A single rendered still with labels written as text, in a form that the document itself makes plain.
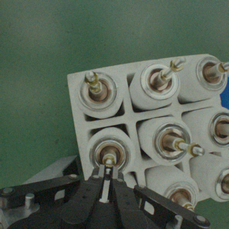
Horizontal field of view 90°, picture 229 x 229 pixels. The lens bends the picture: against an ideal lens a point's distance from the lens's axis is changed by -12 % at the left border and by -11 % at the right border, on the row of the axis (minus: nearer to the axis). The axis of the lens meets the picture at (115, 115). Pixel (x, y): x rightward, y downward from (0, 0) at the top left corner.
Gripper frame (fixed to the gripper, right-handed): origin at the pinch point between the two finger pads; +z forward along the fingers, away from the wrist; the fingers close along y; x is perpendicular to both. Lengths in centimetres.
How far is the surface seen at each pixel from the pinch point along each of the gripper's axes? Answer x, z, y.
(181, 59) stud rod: 15.2, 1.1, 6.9
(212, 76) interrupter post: 18.3, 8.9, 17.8
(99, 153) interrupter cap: 0.3, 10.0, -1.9
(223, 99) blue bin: 21, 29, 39
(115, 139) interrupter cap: 3.2, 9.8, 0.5
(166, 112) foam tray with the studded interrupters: 10.7, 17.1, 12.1
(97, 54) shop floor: 31.9, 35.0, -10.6
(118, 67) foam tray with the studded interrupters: 19.7, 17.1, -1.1
